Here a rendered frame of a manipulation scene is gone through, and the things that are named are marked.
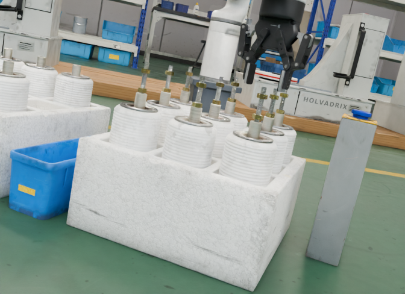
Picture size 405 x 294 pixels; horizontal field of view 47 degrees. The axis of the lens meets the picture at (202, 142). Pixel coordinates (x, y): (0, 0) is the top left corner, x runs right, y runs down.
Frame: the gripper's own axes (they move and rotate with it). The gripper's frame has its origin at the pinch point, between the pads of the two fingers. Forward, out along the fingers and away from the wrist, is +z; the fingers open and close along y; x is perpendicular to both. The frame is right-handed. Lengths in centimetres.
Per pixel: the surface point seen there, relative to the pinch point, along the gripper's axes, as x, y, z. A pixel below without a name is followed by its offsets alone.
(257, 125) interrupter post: 0.7, -0.8, 8.0
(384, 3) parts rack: -577, 162, -106
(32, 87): 0, 68, 16
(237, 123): -17.0, 13.9, 11.7
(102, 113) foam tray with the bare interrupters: -12, 52, 19
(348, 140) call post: -19.7, -10.9, 8.9
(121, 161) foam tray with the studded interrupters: 13.5, 18.4, 19.8
